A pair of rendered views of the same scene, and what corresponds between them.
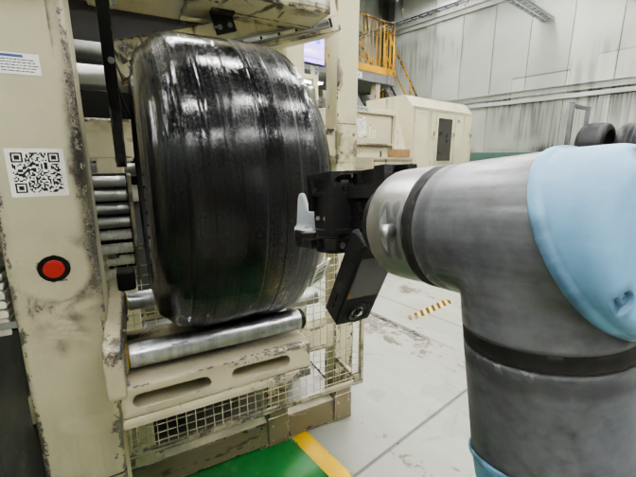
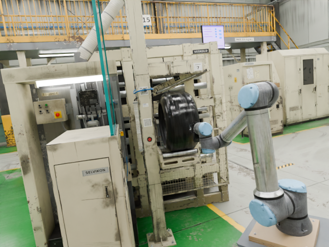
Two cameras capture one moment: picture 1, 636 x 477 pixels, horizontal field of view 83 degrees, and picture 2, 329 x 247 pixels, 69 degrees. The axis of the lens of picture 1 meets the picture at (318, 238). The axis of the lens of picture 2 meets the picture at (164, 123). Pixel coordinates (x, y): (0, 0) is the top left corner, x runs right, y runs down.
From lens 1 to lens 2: 1.53 m
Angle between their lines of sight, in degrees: 19
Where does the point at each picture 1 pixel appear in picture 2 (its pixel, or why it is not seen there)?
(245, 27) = (182, 77)
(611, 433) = (206, 142)
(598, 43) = not seen: outside the picture
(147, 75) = (165, 105)
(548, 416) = (202, 142)
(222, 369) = (179, 159)
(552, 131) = not seen: outside the picture
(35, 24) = (147, 98)
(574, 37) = not seen: outside the picture
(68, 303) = (151, 145)
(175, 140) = (171, 116)
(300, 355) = (197, 158)
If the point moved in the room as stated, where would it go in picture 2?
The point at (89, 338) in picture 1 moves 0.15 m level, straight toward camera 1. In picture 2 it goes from (154, 153) to (159, 156)
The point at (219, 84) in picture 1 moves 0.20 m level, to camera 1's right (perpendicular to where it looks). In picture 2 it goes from (177, 106) to (199, 104)
